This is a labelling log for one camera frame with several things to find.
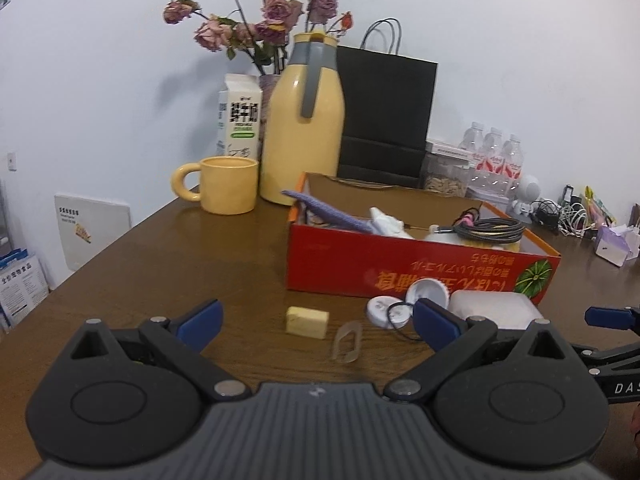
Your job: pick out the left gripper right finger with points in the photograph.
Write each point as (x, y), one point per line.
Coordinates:
(458, 345)

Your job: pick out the clear plastic clip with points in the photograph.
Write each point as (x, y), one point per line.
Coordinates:
(347, 342)

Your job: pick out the white robot figurine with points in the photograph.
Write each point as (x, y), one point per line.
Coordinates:
(526, 194)

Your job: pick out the person right hand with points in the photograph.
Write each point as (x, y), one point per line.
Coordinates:
(635, 428)

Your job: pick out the white cloth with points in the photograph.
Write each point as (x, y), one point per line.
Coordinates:
(386, 225)

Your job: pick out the white and yellow plush toy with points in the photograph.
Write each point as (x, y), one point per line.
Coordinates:
(438, 234)

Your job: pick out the middle water bottle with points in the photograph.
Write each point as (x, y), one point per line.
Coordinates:
(491, 159)

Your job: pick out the colourful snack packet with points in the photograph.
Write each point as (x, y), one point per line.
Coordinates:
(597, 212)

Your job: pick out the red cardboard box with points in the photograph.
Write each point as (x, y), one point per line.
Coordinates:
(329, 260)

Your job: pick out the white wall panel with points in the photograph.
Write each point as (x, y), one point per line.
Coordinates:
(87, 226)

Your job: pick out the dried pink flower bouquet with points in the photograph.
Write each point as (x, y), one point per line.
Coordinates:
(265, 41)

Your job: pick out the white tissue pack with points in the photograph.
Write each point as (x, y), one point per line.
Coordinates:
(509, 310)

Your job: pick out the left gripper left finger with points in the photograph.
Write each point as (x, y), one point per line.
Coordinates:
(177, 345)

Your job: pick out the black paper bag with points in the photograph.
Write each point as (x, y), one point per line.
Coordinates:
(388, 104)

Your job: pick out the black charger adapter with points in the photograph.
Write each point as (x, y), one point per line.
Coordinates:
(567, 195)

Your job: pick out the purple knitted cloth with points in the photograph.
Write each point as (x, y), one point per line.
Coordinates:
(330, 214)

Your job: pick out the white milk carton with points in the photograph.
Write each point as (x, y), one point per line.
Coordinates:
(238, 119)

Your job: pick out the purple tissue box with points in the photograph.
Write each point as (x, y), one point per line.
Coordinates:
(617, 245)

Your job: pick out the white flat box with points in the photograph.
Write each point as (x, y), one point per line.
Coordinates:
(441, 149)

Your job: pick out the yellow ceramic mug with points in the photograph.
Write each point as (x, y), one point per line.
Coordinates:
(227, 185)

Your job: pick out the yellow thermos jug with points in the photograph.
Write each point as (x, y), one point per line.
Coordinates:
(305, 118)

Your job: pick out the small yellow block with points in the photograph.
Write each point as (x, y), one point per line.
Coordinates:
(304, 322)

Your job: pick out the clear snack container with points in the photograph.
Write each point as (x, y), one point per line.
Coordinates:
(445, 175)

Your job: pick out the water bottle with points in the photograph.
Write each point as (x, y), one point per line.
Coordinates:
(473, 138)
(512, 162)
(491, 159)

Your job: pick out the right water bottle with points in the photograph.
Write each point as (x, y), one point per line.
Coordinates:
(512, 162)

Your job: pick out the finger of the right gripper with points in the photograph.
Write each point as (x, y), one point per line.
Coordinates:
(626, 318)

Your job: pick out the small round white tin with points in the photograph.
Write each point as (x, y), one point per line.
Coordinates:
(388, 312)

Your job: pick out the left water bottle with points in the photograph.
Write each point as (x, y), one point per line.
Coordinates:
(473, 138)

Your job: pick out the blue document stack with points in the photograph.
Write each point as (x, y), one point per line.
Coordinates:
(23, 287)

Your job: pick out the white round lid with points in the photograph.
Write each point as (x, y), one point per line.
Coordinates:
(428, 288)

